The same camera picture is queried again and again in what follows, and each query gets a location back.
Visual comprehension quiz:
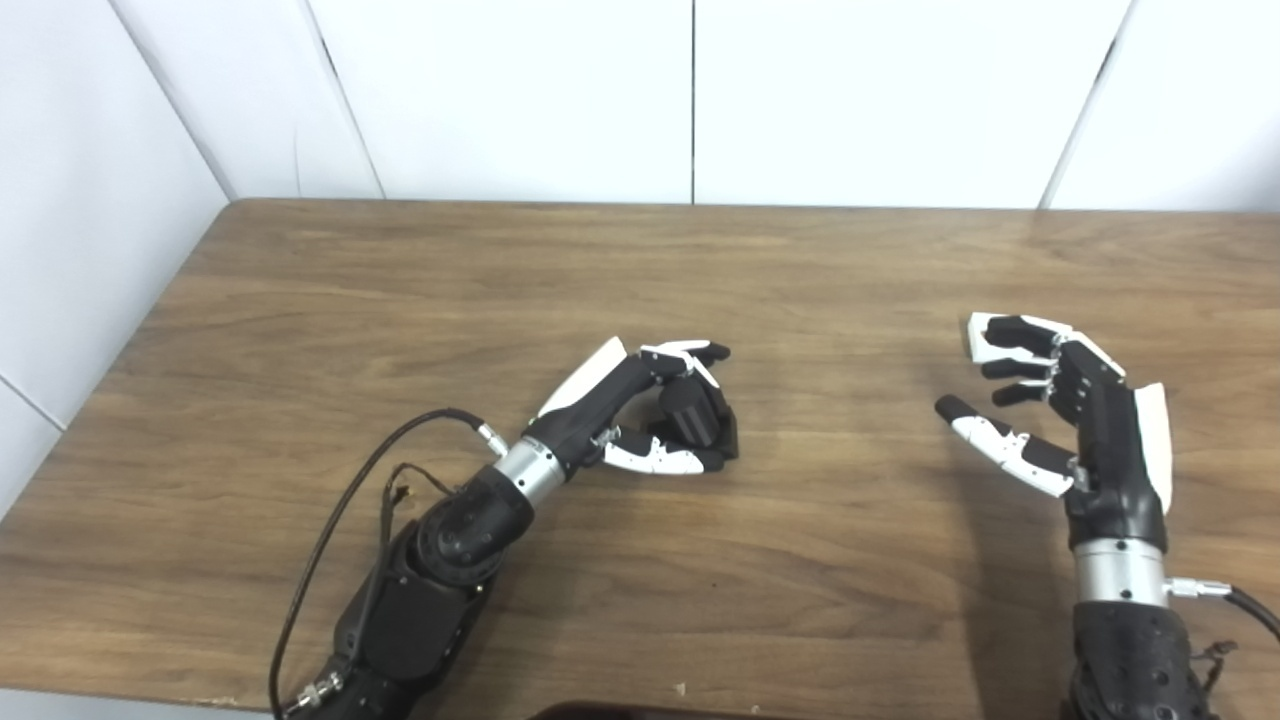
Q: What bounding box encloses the white and black left hand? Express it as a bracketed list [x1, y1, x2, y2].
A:
[522, 336, 733, 479]

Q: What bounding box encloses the white and black right hand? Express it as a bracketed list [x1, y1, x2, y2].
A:
[935, 315, 1173, 553]

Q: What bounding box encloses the black peg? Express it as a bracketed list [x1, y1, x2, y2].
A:
[655, 378, 741, 461]

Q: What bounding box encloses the white square piece with hole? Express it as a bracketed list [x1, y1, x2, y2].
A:
[966, 312, 1041, 365]

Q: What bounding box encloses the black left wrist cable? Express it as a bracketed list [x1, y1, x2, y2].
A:
[268, 407, 511, 720]

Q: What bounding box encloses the thin right wrist wire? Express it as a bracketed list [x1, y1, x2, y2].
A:
[1190, 640, 1239, 701]

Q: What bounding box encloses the thin wrist wire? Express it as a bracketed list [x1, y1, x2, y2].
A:
[380, 462, 456, 546]
[1190, 640, 1239, 701]

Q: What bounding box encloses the thin left wrist wire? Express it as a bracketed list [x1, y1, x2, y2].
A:
[380, 462, 456, 546]

